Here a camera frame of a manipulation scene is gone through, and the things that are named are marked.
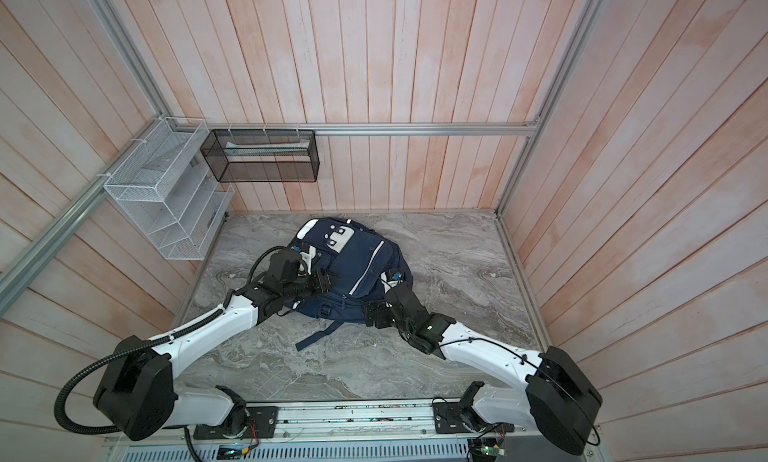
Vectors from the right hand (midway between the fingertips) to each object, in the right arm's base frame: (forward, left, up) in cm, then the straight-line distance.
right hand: (373, 303), depth 83 cm
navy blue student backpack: (+16, +5, 0) cm, 17 cm away
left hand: (+4, +11, +3) cm, 12 cm away
